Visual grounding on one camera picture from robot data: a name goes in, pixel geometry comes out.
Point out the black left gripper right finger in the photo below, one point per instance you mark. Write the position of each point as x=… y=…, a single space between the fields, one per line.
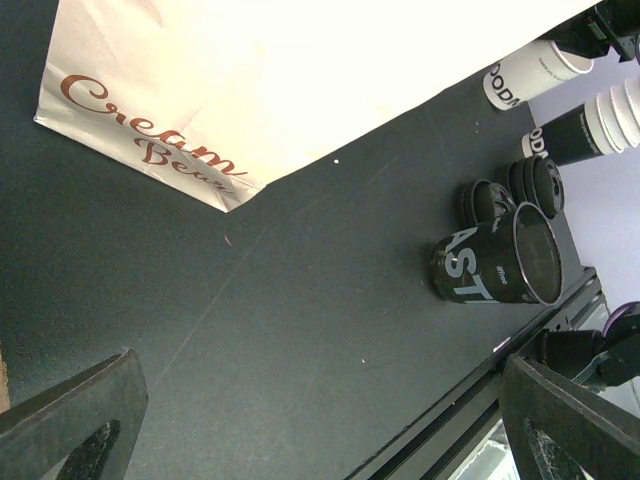
x=559 y=430

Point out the black plastic cup lid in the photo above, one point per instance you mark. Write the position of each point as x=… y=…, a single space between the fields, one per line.
x=484 y=200

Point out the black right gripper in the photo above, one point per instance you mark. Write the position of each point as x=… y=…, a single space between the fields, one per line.
x=594 y=31

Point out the stack of paper cups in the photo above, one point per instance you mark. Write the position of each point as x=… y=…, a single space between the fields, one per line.
x=607 y=124

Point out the single paper coffee cup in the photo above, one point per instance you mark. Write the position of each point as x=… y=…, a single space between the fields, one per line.
x=530 y=71

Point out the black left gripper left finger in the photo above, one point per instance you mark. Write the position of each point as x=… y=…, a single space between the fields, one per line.
x=87 y=424

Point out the printed white paper bag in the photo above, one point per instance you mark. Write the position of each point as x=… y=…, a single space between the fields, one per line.
x=218 y=99

